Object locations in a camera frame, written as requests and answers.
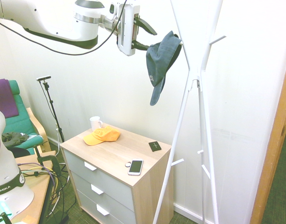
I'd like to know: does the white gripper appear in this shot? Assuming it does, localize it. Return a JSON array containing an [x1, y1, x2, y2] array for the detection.
[[116, 0, 157, 56]]

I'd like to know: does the blue baseball cap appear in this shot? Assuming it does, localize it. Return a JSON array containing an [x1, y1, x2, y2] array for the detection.
[[146, 30, 183, 107]]

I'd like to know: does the orange baseball cap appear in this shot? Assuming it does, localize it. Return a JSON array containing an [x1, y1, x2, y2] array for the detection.
[[83, 126, 122, 147]]

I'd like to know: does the white coat stand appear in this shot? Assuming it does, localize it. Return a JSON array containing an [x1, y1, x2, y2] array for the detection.
[[152, 0, 227, 224]]

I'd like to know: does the white mug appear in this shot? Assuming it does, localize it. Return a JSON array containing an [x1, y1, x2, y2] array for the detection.
[[89, 116, 103, 133]]

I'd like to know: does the black tripod stand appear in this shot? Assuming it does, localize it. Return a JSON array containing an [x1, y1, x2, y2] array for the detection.
[[41, 80, 65, 143]]

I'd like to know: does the white smartphone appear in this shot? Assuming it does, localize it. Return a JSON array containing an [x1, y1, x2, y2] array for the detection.
[[128, 159, 144, 176]]

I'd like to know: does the green wooden armchair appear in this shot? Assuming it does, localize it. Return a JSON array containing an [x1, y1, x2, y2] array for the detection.
[[0, 80, 51, 154]]

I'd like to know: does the purple cloth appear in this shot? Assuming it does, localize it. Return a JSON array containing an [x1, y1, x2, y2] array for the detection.
[[0, 78, 19, 119]]

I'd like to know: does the black screw clamp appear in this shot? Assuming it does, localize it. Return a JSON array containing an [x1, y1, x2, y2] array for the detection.
[[33, 146, 62, 178]]

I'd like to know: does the wooden chest of drawers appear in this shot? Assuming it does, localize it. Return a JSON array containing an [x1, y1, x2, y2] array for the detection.
[[59, 123, 174, 224]]

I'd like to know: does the dark garment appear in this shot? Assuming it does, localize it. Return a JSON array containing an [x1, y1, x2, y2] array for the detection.
[[2, 132, 29, 147]]

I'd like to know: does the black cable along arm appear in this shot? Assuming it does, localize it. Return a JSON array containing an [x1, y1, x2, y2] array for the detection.
[[0, 0, 129, 56]]

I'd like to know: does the white wall cable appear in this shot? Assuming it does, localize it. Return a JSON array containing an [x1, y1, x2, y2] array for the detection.
[[55, 123, 61, 152]]

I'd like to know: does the white drawer handle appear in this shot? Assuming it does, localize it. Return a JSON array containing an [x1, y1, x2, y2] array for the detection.
[[84, 161, 97, 172], [90, 183, 104, 196], [96, 204, 110, 217]]

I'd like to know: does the purple cable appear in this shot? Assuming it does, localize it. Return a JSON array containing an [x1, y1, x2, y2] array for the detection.
[[18, 162, 58, 187]]

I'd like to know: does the yellow cable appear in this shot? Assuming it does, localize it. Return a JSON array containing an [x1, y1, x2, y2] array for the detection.
[[28, 165, 58, 194]]

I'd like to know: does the wooden door frame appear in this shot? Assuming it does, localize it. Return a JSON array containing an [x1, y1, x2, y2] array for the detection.
[[249, 46, 286, 224]]

